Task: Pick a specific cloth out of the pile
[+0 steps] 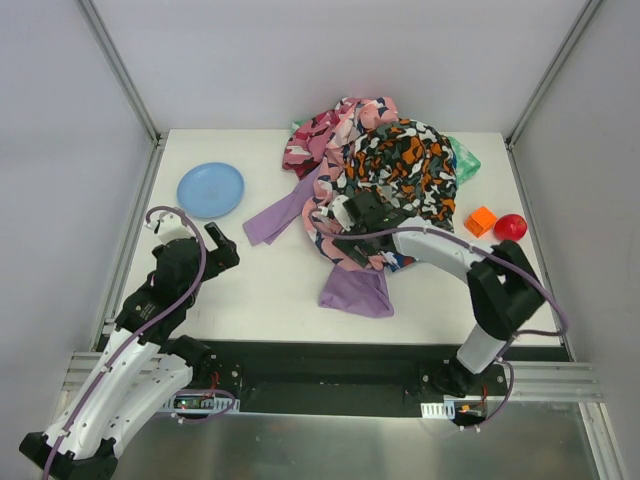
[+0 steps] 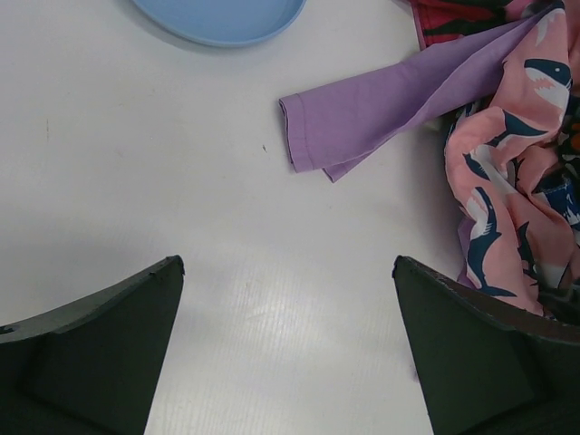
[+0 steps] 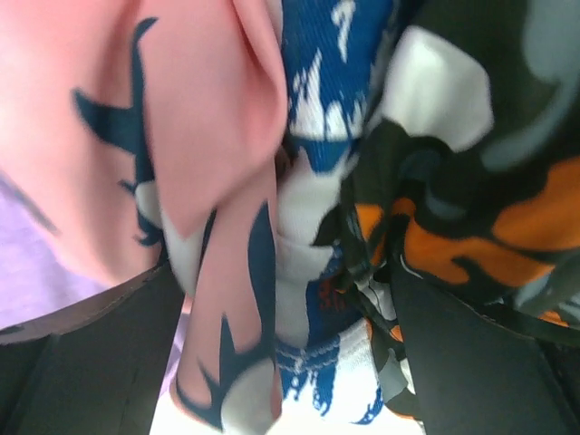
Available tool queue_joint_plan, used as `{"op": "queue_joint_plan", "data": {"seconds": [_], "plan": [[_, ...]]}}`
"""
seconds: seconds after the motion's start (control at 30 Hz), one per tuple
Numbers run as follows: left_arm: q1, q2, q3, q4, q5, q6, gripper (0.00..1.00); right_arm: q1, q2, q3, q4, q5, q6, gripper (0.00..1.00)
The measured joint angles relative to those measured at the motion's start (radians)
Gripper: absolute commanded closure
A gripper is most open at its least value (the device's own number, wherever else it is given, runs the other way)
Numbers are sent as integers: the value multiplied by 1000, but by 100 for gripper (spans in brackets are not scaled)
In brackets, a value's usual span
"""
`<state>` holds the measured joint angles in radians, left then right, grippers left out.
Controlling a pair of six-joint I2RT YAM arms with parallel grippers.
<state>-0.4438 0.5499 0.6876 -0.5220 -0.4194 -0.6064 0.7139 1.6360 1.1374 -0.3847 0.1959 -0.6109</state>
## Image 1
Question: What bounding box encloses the lilac purple cloth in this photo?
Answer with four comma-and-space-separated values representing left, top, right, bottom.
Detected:
243, 167, 394, 318

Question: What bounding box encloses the orange black camouflage cloth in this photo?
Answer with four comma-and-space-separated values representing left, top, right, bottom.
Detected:
334, 119, 457, 232

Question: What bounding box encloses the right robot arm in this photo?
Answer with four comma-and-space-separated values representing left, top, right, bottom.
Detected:
331, 192, 545, 398

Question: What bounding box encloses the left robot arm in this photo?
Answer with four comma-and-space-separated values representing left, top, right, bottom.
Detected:
19, 222, 240, 479

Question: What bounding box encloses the crimson pink camouflage cloth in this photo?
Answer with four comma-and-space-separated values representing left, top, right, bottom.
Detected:
282, 110, 339, 180

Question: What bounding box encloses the pink patterned cloth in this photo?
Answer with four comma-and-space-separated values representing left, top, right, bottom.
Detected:
302, 97, 398, 271

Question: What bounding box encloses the blue plastic plate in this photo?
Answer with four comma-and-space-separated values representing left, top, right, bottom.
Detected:
176, 162, 245, 219

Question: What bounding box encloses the orange cube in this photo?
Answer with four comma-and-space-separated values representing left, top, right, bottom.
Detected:
464, 206, 498, 238

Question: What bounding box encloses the red ball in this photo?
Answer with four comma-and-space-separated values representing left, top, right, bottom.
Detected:
493, 214, 528, 242

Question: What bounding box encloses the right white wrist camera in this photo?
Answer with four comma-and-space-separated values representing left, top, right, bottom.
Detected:
320, 195, 355, 231

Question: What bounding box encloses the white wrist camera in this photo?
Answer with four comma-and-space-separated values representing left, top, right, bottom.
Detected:
320, 195, 355, 231
145, 212, 193, 245

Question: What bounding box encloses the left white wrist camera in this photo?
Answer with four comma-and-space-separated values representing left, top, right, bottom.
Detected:
145, 212, 193, 245

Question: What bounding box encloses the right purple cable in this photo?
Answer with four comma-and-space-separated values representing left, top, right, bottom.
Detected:
307, 209, 571, 435

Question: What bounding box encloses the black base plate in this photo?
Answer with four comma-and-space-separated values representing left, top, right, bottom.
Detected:
97, 335, 516, 415

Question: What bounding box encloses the left slotted cable duct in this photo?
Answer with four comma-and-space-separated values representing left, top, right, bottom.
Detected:
158, 391, 240, 416

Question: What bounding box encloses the slotted cable duct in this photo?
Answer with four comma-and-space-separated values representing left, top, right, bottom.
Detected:
158, 391, 240, 416
420, 400, 487, 421

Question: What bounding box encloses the right slotted cable duct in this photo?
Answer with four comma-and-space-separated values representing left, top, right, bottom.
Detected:
420, 400, 487, 421

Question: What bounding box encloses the aluminium front rail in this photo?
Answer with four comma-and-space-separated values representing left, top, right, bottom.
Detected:
61, 352, 604, 403

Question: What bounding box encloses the left aluminium frame post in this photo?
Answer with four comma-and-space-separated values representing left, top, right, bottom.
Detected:
74, 0, 169, 146

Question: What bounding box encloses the aluminium frame post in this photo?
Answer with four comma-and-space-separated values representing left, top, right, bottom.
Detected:
503, 0, 607, 151
74, 0, 169, 146

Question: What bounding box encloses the right aluminium frame post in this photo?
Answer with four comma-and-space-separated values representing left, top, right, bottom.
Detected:
503, 0, 607, 151

